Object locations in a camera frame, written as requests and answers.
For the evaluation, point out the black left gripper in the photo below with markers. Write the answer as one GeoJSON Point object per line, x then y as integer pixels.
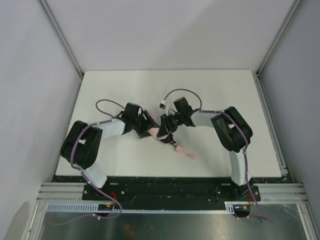
{"type": "Point", "coordinates": [145, 124]}

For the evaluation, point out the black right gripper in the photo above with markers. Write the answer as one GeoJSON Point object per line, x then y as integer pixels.
{"type": "Point", "coordinates": [164, 125]}

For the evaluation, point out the pink umbrella with black lining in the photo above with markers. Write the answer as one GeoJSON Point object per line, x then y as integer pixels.
{"type": "Point", "coordinates": [155, 131]}

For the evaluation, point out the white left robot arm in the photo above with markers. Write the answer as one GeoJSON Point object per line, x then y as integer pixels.
{"type": "Point", "coordinates": [81, 145]}

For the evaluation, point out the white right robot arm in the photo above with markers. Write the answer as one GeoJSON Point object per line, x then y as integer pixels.
{"type": "Point", "coordinates": [232, 130]}

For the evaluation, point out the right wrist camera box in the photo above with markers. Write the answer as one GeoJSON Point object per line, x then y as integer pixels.
{"type": "Point", "coordinates": [163, 105]}

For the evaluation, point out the black mounting base plate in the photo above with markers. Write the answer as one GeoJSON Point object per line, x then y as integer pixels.
{"type": "Point", "coordinates": [174, 193]}

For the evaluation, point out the white slotted cable duct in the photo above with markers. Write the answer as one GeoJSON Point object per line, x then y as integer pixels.
{"type": "Point", "coordinates": [104, 208]}

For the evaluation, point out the aluminium side rail right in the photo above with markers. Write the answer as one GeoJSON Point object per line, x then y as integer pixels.
{"type": "Point", "coordinates": [281, 159]}

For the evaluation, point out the aluminium frame post left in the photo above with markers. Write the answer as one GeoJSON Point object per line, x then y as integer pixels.
{"type": "Point", "coordinates": [49, 15]}

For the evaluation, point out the aluminium frame post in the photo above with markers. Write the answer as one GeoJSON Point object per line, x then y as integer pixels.
{"type": "Point", "coordinates": [280, 34]}
{"type": "Point", "coordinates": [49, 15]}

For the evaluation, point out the aluminium frame post right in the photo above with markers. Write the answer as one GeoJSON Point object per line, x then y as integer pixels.
{"type": "Point", "coordinates": [280, 34]}

